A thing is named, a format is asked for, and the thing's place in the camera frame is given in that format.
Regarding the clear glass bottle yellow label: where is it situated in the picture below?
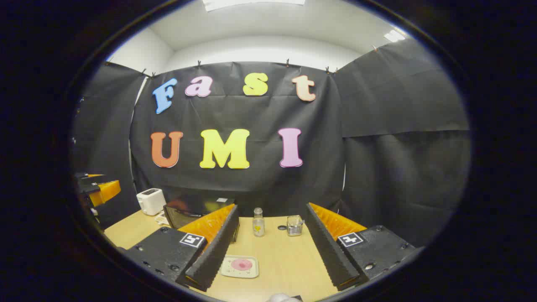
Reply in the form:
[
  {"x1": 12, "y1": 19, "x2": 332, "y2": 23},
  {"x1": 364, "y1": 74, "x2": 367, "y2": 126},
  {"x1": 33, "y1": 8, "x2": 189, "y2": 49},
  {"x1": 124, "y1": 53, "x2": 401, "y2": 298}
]
[{"x1": 253, "y1": 208, "x2": 266, "y2": 237}]

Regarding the black backdrop cloth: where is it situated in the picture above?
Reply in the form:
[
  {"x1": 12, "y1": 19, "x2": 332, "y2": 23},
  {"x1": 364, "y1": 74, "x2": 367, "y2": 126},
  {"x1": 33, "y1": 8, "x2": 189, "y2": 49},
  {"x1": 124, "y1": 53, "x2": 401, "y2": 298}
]
[{"x1": 71, "y1": 39, "x2": 470, "y2": 248}]

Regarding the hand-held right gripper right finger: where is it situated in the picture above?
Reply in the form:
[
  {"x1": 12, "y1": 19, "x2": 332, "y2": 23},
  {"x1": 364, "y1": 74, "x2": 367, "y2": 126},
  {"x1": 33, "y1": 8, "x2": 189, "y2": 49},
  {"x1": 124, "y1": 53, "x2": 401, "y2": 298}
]
[{"x1": 305, "y1": 202, "x2": 422, "y2": 292}]

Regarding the black electric oven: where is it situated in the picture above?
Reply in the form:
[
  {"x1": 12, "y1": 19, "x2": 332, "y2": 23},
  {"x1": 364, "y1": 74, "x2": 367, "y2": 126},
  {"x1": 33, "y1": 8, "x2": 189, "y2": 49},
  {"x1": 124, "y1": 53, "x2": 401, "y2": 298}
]
[{"x1": 163, "y1": 196, "x2": 240, "y2": 243}]

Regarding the cream square plate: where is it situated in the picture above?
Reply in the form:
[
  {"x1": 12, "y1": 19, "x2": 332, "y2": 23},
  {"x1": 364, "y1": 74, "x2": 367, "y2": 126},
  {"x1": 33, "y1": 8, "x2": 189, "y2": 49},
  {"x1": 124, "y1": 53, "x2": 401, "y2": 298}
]
[{"x1": 219, "y1": 255, "x2": 259, "y2": 279}]

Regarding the white toaster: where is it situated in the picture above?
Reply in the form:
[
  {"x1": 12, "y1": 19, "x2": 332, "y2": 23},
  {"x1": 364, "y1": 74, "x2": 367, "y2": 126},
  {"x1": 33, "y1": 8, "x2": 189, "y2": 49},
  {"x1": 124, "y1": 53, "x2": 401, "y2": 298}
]
[{"x1": 136, "y1": 188, "x2": 167, "y2": 216}]

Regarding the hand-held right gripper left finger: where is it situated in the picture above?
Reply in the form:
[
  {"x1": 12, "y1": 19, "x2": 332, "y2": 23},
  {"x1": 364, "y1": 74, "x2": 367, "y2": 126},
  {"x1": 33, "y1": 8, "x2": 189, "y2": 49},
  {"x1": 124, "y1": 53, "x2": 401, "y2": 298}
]
[{"x1": 124, "y1": 204, "x2": 240, "y2": 292}]

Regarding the metal wire utensil holder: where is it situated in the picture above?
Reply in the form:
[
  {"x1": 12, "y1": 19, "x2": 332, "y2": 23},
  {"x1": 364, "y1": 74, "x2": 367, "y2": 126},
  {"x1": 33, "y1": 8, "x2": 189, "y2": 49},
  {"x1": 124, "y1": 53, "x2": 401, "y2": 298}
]
[{"x1": 287, "y1": 215, "x2": 304, "y2": 237}]

